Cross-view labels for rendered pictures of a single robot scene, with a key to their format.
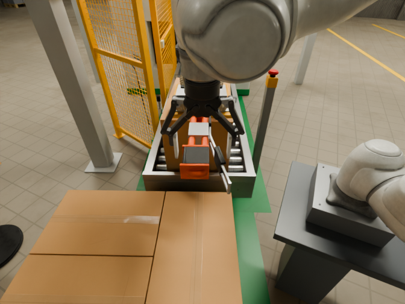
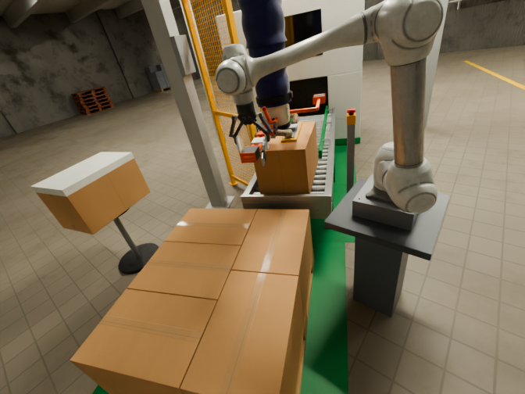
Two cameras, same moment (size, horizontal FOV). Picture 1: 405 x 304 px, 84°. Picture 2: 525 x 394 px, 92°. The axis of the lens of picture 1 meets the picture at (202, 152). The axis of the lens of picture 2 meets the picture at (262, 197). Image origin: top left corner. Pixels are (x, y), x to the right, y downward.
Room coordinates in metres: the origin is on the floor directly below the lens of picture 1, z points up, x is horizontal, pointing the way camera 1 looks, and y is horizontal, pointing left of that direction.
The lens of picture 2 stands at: (-0.59, -0.36, 1.65)
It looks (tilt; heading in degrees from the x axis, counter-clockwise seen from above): 32 degrees down; 19
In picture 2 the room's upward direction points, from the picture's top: 12 degrees counter-clockwise
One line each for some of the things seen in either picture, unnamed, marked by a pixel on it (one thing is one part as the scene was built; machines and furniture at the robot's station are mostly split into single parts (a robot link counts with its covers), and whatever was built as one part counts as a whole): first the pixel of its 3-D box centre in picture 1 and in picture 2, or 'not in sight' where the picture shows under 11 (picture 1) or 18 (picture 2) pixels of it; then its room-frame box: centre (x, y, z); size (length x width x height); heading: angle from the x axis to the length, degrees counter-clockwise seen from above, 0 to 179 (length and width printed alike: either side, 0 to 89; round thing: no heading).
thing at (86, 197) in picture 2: not in sight; (98, 189); (0.80, 1.54, 0.82); 0.60 x 0.40 x 0.40; 170
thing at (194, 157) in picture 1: (194, 161); (250, 154); (0.45, 0.02, 1.19); 0.08 x 0.07 x 0.05; 179
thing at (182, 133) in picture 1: (200, 122); (288, 157); (1.35, 0.02, 0.75); 0.60 x 0.40 x 0.40; 177
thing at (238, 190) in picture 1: (199, 188); (285, 209); (0.98, 0.02, 0.48); 0.70 x 0.03 x 0.15; 89
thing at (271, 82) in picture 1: (260, 134); (350, 170); (1.55, -0.49, 0.50); 0.07 x 0.07 x 1.00; 89
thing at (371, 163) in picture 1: (371, 169); (392, 165); (0.60, -0.63, 1.02); 0.18 x 0.16 x 0.22; 10
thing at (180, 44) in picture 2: not in sight; (183, 55); (1.75, 0.92, 1.62); 0.20 x 0.05 x 0.30; 179
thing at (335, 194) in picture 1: (354, 187); (391, 186); (0.63, -0.64, 0.88); 0.22 x 0.18 x 0.06; 152
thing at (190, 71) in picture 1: (202, 62); (243, 95); (0.46, 0.00, 1.45); 0.09 x 0.09 x 0.06
